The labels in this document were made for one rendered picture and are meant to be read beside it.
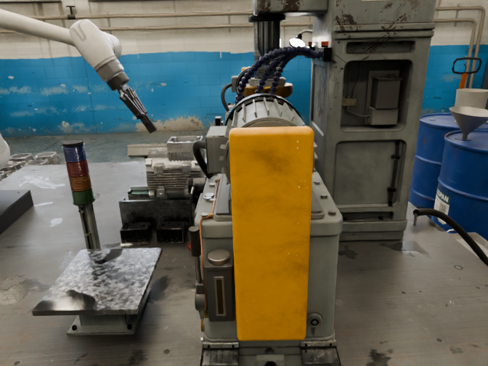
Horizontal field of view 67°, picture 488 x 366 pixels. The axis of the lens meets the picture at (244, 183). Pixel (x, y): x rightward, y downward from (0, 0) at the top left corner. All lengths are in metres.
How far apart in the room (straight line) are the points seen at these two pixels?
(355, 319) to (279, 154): 0.60
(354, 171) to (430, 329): 0.53
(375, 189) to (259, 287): 0.76
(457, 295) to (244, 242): 0.76
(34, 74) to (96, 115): 1.18
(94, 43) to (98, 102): 5.80
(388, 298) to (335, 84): 0.64
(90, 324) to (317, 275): 0.60
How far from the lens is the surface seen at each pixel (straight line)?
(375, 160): 1.31
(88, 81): 7.24
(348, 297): 1.12
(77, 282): 1.06
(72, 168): 1.18
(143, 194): 1.54
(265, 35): 1.30
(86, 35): 1.47
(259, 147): 0.57
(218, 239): 0.72
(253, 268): 0.66
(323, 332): 0.86
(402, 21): 1.25
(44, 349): 1.08
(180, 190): 1.38
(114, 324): 1.06
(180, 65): 6.89
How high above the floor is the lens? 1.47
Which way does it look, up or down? 21 degrees down
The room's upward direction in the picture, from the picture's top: 2 degrees counter-clockwise
